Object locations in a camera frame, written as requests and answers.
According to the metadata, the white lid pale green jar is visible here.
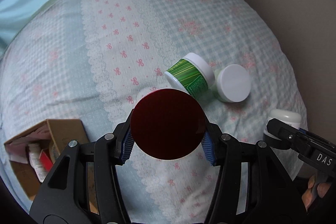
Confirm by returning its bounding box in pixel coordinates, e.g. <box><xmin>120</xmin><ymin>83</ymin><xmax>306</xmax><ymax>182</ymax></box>
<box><xmin>211</xmin><ymin>64</ymin><xmax>251</xmax><ymax>103</ymax></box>

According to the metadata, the person's right hand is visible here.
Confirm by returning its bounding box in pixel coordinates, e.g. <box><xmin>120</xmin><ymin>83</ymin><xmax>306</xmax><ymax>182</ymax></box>
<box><xmin>302</xmin><ymin>172</ymin><xmax>331</xmax><ymax>211</ymax></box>

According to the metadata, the red rectangular box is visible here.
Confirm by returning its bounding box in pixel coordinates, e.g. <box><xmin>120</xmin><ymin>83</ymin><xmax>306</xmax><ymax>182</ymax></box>
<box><xmin>39</xmin><ymin>149</ymin><xmax>54</xmax><ymax>172</ymax></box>

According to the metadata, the red lid white jar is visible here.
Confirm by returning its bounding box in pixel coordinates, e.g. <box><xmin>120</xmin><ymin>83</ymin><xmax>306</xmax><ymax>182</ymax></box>
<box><xmin>130</xmin><ymin>89</ymin><xmax>207</xmax><ymax>160</ymax></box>

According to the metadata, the beige headboard cushion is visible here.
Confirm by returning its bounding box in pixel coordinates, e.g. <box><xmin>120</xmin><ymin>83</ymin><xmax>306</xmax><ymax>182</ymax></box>
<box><xmin>245</xmin><ymin>0</ymin><xmax>335</xmax><ymax>142</ymax></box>

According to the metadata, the black jar white label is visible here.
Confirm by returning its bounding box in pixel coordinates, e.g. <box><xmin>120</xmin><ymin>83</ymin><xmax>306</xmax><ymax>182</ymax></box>
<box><xmin>263</xmin><ymin>109</ymin><xmax>302</xmax><ymax>150</ymax></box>

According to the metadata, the white pill bottle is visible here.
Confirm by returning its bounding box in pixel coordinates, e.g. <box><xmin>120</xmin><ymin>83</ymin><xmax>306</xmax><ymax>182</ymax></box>
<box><xmin>28</xmin><ymin>143</ymin><xmax>48</xmax><ymax>183</ymax></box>

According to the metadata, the green striped white-lid jar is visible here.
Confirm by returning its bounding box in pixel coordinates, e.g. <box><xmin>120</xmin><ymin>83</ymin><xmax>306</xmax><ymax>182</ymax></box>
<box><xmin>164</xmin><ymin>52</ymin><xmax>215</xmax><ymax>99</ymax></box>

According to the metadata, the brown cardboard box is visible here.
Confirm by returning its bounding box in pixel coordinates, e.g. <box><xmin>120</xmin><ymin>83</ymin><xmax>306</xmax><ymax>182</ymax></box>
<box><xmin>4</xmin><ymin>119</ymin><xmax>88</xmax><ymax>201</ymax></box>

